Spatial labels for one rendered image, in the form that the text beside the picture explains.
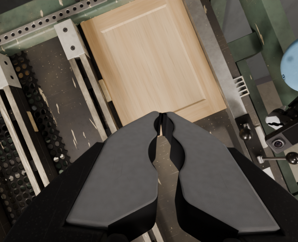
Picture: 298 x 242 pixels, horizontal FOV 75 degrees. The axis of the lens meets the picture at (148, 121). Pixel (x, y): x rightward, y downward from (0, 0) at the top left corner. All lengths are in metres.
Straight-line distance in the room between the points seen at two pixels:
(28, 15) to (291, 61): 0.78
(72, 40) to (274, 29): 0.69
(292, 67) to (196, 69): 0.46
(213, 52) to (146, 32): 0.25
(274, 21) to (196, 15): 0.27
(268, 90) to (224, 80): 3.04
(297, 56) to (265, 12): 0.56
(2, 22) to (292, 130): 0.94
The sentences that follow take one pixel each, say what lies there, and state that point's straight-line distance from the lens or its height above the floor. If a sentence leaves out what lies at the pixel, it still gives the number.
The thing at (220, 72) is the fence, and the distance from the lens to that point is 0.74.
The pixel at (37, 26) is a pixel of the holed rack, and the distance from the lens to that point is 0.83.
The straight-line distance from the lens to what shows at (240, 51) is 0.88.
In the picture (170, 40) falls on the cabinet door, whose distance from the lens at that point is 0.76.
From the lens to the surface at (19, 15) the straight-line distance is 0.88.
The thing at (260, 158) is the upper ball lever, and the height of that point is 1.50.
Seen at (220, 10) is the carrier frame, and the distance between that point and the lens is 1.18.
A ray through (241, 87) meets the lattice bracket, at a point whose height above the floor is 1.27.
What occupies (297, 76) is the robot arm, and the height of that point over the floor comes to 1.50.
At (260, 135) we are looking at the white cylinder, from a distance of 0.80.
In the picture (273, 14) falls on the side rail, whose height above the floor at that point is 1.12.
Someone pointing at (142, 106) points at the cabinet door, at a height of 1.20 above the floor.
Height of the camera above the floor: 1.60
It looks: 30 degrees down
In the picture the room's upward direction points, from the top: 157 degrees clockwise
